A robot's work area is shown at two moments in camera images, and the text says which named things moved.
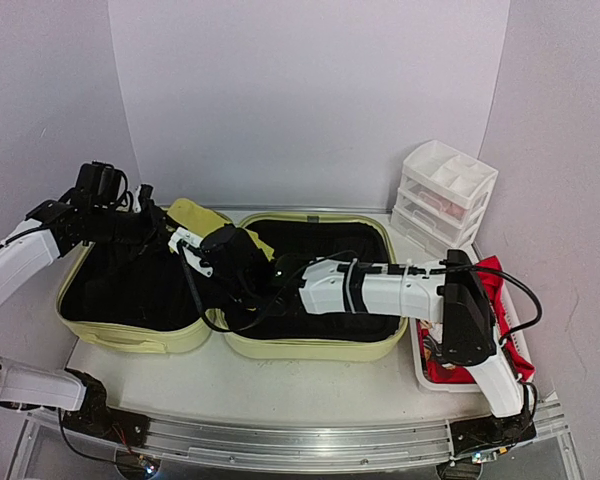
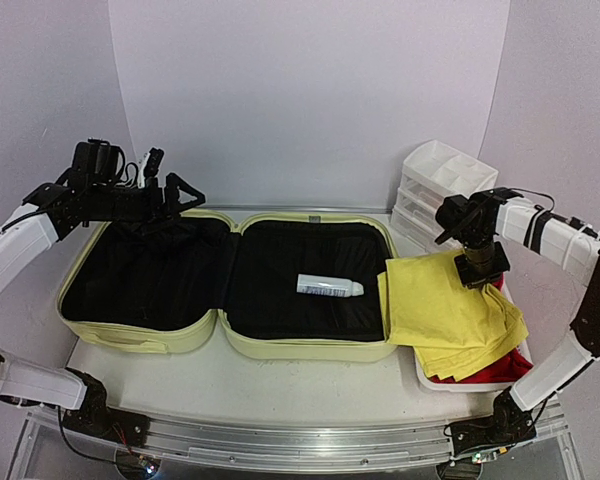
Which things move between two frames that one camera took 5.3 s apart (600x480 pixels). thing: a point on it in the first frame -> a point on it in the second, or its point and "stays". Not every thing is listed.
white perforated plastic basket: [518, 334] stays
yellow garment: [198, 220] -> [454, 329]
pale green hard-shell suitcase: [131, 291] stays
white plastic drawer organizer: [441, 199] stays
